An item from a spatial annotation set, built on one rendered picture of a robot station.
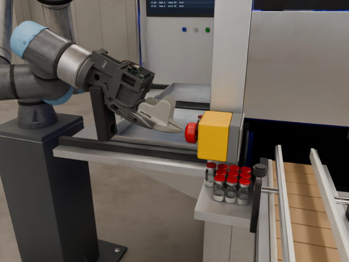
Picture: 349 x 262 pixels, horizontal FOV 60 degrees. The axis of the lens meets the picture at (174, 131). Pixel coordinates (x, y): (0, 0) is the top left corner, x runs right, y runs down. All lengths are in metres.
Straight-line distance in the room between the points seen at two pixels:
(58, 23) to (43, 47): 0.45
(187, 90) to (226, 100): 0.72
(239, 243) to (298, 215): 0.29
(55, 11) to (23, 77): 0.38
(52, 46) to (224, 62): 0.32
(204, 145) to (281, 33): 0.24
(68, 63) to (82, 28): 4.19
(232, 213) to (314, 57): 0.31
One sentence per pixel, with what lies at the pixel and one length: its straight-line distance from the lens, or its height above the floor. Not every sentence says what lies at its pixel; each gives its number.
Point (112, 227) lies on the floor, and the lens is 1.93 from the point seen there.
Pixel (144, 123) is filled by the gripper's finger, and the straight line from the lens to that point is 0.56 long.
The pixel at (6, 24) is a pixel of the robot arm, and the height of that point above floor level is 1.18.
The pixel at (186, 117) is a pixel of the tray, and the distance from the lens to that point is 0.98.
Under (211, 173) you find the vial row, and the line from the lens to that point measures 0.61.
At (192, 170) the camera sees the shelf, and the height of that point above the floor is 0.87.
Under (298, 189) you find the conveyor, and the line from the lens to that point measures 0.57.
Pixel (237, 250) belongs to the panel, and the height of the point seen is 0.68.
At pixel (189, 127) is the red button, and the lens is 0.56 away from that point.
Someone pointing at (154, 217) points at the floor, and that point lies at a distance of 1.98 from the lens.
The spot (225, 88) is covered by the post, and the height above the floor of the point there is 1.07.
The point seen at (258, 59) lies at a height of 1.13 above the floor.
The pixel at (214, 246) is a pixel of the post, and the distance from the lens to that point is 0.79.
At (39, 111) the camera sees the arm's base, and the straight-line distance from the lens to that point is 1.26.
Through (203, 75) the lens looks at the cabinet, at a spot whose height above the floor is 0.88.
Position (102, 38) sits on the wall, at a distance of 4.62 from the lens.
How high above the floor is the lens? 1.22
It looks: 22 degrees down
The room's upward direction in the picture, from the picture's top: straight up
